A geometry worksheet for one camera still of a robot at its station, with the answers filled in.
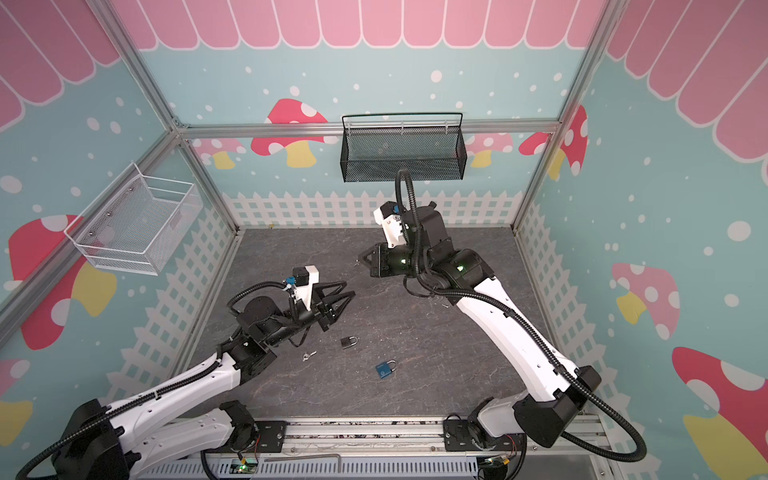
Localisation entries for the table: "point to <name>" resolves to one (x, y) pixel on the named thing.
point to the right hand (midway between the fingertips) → (358, 257)
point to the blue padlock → (386, 368)
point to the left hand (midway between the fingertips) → (351, 294)
